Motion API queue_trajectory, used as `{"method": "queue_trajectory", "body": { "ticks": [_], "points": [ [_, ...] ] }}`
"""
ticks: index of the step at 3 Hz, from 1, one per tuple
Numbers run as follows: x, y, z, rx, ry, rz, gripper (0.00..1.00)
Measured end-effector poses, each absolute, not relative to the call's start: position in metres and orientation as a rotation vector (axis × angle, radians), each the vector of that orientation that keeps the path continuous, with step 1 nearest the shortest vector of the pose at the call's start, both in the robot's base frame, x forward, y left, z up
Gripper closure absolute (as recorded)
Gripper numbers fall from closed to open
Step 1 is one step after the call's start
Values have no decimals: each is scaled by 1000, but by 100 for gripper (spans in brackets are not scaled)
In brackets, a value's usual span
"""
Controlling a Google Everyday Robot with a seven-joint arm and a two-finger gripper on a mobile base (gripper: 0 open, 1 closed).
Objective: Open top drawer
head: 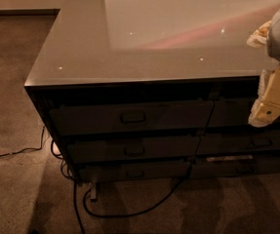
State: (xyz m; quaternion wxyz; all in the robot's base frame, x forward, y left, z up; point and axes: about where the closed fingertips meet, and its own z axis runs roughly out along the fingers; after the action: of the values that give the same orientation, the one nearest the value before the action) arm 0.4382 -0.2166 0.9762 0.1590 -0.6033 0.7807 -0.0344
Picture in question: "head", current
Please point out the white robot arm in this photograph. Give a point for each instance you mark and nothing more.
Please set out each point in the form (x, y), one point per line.
(273, 38)

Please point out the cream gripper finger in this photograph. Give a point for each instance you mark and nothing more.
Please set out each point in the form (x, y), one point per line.
(266, 108)
(259, 37)

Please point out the dark cabinet with glossy top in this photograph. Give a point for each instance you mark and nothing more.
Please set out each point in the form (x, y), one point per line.
(101, 52)

